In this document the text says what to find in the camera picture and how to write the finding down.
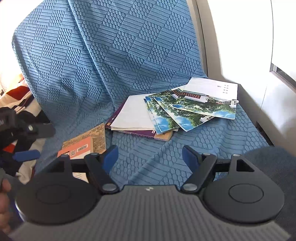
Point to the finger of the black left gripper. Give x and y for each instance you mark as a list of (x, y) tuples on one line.
[(26, 155)]

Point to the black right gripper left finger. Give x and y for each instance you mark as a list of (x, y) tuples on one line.
[(63, 182)]

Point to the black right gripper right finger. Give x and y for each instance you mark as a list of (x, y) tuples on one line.
[(214, 175)]

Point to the brown white cover book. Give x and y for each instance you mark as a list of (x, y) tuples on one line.
[(92, 141)]

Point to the landscape photo booklet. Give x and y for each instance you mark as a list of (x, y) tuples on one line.
[(185, 119), (164, 122), (209, 97)]

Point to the landscape photo booklet top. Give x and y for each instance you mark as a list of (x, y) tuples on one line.
[(209, 97)]

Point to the person left hand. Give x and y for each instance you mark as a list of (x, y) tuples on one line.
[(4, 206)]

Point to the red black cream striped blanket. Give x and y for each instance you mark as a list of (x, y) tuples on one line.
[(22, 101)]

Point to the purple cover white book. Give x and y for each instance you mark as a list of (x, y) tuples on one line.
[(133, 117)]

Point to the blue textured sofa cover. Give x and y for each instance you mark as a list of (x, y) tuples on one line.
[(82, 59)]

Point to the beige sofa armrest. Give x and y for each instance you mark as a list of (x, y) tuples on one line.
[(252, 43)]

